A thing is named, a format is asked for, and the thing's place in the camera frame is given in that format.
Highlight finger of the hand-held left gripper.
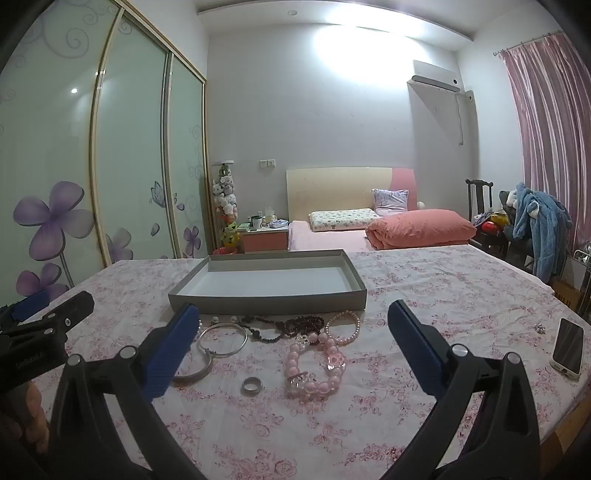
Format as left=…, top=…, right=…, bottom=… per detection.
left=0, top=291, right=96, bottom=357
left=0, top=290, right=51, bottom=324

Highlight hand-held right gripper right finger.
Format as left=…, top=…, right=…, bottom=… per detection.
left=387, top=299, right=541, bottom=480

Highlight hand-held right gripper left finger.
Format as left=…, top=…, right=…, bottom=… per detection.
left=48, top=302, right=208, bottom=480

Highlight grey cuff bangle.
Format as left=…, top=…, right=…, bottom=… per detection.
left=172, top=353, right=215, bottom=385

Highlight thin silver bangle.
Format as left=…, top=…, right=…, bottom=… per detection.
left=198, top=322, right=249, bottom=357

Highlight pink pearl bracelet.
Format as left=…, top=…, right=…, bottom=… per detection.
left=324, top=310, right=362, bottom=346

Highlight dark red bead bracelet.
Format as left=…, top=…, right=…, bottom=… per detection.
left=277, top=315, right=326, bottom=337

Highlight pink chunky bead bracelet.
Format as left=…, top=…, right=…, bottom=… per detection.
left=284, top=333, right=347, bottom=400

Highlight grey cardboard tray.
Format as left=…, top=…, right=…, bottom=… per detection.
left=167, top=249, right=369, bottom=316

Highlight person's left hand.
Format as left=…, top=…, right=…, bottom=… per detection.
left=0, top=381, right=51, bottom=457

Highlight pink floral tablecloth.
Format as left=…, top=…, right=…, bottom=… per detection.
left=16, top=244, right=591, bottom=480

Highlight pink folded duvet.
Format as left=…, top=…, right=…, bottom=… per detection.
left=366, top=209, right=477, bottom=251

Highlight bed with pink sheet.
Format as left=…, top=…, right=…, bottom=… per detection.
left=287, top=219, right=384, bottom=253

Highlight red and yellow toys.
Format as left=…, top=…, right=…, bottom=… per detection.
left=475, top=210, right=511, bottom=237

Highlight pink nightstand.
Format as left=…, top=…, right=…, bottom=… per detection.
left=242, top=228, right=290, bottom=254

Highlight white printed pillow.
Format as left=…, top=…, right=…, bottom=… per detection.
left=308, top=209, right=380, bottom=232

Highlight lavender pillow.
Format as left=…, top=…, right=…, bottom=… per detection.
left=372, top=188, right=410, bottom=217

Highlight smartphone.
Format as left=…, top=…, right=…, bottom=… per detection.
left=549, top=318, right=586, bottom=380

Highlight cardboard box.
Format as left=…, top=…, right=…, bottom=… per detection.
left=551, top=279, right=581, bottom=311

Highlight dark wooden chair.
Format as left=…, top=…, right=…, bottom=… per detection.
left=465, top=179, right=514, bottom=259

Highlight hanging plush toys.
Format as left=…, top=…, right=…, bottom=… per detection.
left=211, top=161, right=242, bottom=254

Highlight blue fleece robe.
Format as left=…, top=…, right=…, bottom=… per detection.
left=512, top=182, right=573, bottom=284

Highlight cream and pink headboard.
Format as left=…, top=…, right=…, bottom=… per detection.
left=286, top=167, right=416, bottom=222

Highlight floral sliding door wardrobe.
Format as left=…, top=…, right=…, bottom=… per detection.
left=0, top=0, right=209, bottom=308

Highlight metal rack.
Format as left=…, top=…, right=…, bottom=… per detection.
left=573, top=244, right=591, bottom=283

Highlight pink curtain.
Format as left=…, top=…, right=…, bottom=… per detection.
left=496, top=32, right=591, bottom=319

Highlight white air conditioner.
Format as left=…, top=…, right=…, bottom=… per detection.
left=411, top=60, right=461, bottom=93

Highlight curtain rod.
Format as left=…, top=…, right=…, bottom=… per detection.
left=493, top=30, right=565, bottom=57

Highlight black bead bracelet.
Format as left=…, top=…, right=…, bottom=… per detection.
left=241, top=315, right=289, bottom=344

